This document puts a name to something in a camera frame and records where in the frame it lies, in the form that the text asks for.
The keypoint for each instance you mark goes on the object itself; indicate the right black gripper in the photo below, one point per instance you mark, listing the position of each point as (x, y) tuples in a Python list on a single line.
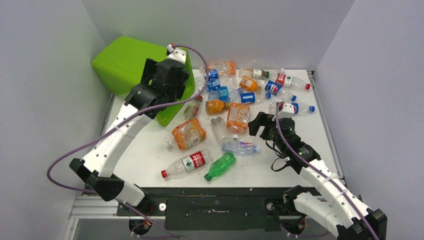
[(263, 119)]

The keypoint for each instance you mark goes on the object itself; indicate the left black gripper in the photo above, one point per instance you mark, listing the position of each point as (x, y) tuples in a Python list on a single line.
[(150, 71)]

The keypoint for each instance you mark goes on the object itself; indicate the orange label white-cap bottle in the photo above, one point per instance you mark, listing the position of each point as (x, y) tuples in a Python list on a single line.
[(237, 119)]

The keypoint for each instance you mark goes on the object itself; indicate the small clear blue-cap bottle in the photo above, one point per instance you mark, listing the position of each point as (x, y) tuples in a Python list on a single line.
[(240, 148)]

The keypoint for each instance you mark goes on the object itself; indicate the green plastic bin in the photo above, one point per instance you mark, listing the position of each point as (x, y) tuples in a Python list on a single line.
[(120, 67)]

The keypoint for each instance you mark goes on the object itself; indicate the green plastic bottle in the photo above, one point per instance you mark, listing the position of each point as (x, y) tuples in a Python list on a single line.
[(220, 166)]

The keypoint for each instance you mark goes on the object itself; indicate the red label clear bottle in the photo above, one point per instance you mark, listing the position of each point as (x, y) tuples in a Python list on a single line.
[(183, 166)]

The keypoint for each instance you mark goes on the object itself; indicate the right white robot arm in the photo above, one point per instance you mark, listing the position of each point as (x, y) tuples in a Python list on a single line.
[(341, 213)]

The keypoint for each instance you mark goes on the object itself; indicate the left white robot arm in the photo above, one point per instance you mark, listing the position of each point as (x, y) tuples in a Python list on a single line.
[(97, 167)]

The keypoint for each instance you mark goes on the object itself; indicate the Pepsi bottle centre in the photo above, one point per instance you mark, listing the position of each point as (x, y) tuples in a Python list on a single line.
[(251, 98)]

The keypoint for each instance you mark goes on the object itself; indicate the pepsi bottle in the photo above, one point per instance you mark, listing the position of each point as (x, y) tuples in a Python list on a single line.
[(274, 89), (251, 98), (300, 108)]

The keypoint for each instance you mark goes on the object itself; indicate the Pepsi bottle upper right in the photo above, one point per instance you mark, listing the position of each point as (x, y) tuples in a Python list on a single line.
[(274, 89)]

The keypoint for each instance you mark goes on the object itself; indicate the small red-cap bottle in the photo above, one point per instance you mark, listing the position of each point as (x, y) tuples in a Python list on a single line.
[(192, 108)]

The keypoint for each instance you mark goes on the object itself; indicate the Pepsi bottle right side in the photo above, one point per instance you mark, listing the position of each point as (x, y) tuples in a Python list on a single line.
[(300, 108)]

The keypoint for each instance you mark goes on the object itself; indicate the orange bottle barcode label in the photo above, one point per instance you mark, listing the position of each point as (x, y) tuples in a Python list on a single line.
[(249, 84)]

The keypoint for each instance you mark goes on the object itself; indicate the clear bottle without label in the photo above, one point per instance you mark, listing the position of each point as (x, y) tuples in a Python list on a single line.
[(219, 129)]

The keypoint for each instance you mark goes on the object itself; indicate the red label bottle rear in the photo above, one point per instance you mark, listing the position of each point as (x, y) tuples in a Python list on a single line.
[(292, 82)]

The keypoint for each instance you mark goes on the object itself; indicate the crushed blue label bottle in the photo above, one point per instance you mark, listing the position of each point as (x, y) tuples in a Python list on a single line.
[(225, 94)]

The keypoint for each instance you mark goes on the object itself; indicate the green-red label bottle rear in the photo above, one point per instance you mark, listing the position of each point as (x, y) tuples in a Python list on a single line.
[(258, 73)]

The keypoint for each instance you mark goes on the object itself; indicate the blue label clear bottle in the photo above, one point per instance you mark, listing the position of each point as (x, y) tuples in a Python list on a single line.
[(224, 79)]

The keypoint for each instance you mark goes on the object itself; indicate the small orange juice bottle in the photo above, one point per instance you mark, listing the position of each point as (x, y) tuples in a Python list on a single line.
[(217, 106)]

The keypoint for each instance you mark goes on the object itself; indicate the crushed orange label bottle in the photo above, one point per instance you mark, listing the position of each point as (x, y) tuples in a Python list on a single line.
[(186, 135)]

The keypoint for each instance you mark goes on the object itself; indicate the orange label bottle rear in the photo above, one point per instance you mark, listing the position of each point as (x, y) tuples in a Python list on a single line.
[(220, 69)]

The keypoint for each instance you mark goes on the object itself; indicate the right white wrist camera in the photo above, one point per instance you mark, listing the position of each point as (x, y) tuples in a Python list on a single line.
[(285, 110)]

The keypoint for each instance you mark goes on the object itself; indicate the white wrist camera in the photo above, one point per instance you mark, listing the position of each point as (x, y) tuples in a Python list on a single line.
[(176, 54), (285, 110)]

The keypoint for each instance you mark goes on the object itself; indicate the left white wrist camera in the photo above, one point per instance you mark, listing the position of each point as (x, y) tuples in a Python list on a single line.
[(176, 54)]

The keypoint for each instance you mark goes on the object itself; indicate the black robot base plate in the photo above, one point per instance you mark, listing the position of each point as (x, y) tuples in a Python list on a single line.
[(219, 208)]

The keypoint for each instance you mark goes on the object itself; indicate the aluminium frame rail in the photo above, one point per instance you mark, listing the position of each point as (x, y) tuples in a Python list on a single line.
[(88, 207)]

